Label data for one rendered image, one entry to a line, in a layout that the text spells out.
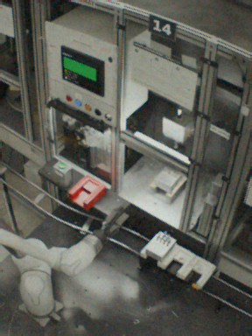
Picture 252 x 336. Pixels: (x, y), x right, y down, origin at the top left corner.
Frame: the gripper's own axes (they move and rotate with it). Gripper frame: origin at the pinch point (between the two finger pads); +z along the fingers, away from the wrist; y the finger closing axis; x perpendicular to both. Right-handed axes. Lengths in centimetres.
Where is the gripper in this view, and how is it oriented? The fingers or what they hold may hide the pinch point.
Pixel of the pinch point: (122, 212)
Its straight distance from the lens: 227.4
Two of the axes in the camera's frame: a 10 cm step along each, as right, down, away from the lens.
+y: 0.3, -6.8, -7.3
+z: 5.9, -5.8, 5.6
